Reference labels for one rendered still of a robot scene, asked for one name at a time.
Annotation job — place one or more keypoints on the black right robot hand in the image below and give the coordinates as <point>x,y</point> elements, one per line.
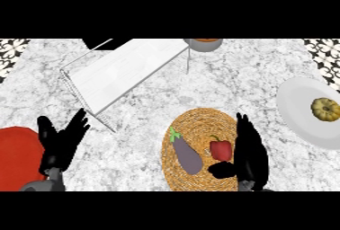
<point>249,149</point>

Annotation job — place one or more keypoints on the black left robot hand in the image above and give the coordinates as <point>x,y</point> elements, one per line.
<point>63,143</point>

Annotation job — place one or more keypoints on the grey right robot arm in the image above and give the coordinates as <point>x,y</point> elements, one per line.
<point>251,186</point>

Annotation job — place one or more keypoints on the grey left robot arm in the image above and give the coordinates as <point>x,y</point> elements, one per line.
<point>45,183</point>

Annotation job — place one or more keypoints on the red bell pepper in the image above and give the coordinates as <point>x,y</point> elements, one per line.
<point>221,149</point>

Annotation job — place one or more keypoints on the round woven straw placemat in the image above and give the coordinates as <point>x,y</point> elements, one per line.
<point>199,149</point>

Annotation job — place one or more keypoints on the red round plate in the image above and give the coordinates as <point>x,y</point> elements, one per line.
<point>20,158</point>

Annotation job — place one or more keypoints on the purple eggplant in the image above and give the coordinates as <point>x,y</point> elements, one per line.
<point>185,152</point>

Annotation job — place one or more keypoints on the white round plate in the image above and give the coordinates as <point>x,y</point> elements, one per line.
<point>305,110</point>

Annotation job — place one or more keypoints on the small yellow pumpkin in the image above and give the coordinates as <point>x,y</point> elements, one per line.
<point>326,109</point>

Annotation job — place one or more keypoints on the grey pot with orange contents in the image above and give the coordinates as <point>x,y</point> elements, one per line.
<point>203,44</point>

